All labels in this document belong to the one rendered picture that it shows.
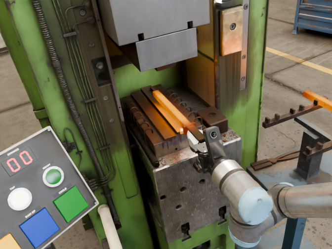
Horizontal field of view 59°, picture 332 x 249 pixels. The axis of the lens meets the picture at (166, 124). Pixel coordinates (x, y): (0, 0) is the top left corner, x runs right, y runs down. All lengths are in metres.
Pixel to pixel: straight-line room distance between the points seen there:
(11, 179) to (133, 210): 0.73
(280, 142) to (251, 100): 1.28
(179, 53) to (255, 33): 0.44
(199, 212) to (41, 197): 0.71
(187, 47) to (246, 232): 0.57
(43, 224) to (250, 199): 0.55
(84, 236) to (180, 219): 0.97
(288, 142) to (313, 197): 1.89
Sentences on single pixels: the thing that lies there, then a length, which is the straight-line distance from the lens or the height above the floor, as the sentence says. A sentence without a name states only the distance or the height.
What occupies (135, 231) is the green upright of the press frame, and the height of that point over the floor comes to 0.37.
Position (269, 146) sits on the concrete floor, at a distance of 2.61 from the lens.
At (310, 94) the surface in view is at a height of 0.98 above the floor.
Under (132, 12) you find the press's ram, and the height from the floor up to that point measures 1.45.
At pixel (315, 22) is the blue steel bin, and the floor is 0.21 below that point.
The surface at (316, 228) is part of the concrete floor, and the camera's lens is 2.12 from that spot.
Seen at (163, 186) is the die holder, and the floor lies 0.82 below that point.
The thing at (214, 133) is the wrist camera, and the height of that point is 1.12.
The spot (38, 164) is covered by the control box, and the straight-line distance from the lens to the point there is 0.89.
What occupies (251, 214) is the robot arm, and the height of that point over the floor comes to 1.03.
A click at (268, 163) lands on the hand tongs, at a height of 0.72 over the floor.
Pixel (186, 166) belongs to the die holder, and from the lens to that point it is 1.12.
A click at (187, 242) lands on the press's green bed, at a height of 0.41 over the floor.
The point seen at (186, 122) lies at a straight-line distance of 1.04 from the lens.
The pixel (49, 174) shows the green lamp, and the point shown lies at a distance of 0.90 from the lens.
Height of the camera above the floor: 1.64
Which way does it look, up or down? 35 degrees down
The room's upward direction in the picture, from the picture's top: 8 degrees counter-clockwise
